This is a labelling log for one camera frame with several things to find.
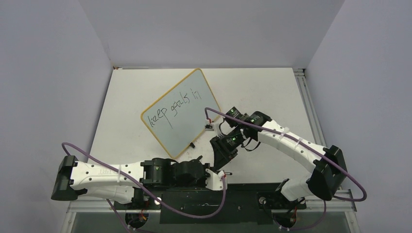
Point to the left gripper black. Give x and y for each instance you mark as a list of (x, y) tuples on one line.
[(202, 183)]

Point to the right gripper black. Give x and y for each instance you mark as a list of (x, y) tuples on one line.
[(222, 153)]

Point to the yellow framed whiteboard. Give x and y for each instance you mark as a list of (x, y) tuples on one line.
[(178, 117)]

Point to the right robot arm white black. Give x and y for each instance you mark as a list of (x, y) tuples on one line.
[(325, 165)]

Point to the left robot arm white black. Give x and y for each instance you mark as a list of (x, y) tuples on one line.
[(76, 178)]

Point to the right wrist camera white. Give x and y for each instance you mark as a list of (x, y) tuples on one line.
[(211, 125)]

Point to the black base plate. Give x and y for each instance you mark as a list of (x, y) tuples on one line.
[(250, 202)]

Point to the aluminium frame rail right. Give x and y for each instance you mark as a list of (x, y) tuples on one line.
[(314, 122)]

